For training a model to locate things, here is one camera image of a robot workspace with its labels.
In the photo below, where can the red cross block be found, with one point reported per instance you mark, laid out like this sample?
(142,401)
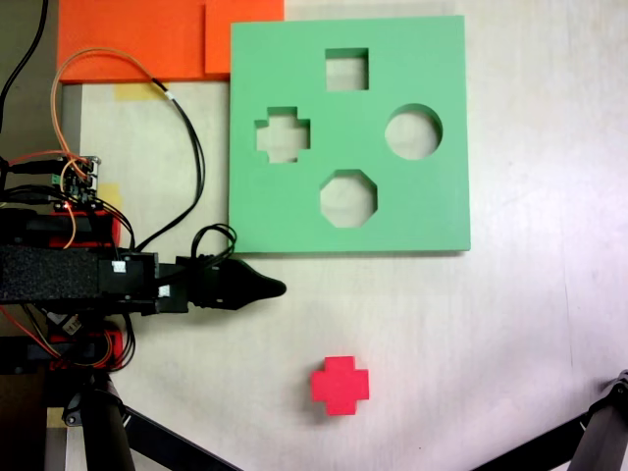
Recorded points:
(339,385)

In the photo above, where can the orange foam block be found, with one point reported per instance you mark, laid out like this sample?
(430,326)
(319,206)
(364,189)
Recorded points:
(137,34)

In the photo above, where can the red printed base clamp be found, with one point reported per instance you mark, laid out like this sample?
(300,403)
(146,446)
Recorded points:
(113,346)
(105,230)

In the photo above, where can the small yellow tape piece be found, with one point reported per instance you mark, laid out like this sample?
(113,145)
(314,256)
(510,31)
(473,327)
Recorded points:
(112,195)

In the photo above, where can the black board with white chip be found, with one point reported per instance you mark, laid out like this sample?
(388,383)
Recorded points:
(66,324)

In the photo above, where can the slim black tripod leg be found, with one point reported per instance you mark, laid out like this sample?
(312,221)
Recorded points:
(172,444)
(535,449)

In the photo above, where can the black circuit board with connectors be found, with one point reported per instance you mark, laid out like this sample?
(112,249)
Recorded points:
(81,184)

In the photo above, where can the green shape-sorting board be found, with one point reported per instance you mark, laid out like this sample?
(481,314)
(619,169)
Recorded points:
(417,206)

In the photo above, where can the thick black tripod leg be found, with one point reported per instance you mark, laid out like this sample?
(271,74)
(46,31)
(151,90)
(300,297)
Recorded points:
(606,432)
(105,436)

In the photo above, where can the wide yellow tape strip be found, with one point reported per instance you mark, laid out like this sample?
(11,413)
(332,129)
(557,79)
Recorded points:
(140,91)

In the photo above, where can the black usb plug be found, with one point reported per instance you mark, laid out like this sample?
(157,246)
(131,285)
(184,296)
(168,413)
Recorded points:
(32,167)

